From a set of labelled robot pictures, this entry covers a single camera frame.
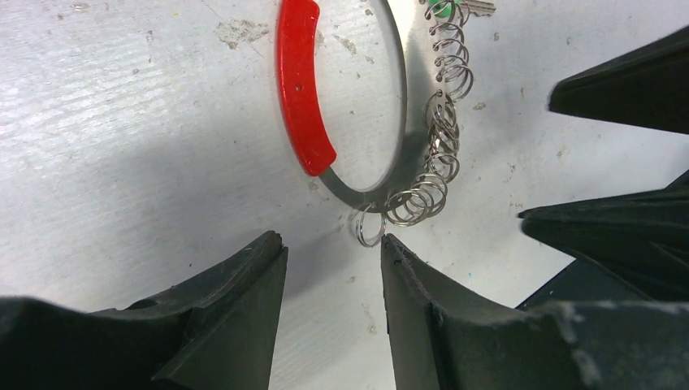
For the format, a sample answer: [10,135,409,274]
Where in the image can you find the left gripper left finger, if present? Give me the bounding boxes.
[1,231,288,389]

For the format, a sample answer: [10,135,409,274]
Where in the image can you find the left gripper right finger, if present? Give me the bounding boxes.
[380,235,688,389]

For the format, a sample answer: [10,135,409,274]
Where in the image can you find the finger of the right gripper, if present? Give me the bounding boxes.
[518,174,688,301]
[548,26,688,134]

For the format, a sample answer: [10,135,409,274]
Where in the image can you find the key with green tag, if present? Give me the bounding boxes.
[426,0,496,19]

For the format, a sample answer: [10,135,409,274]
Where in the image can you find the large keyring with small rings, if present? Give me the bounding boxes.
[270,1,481,247]

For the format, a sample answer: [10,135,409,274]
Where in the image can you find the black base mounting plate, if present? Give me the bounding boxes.
[516,259,651,310]

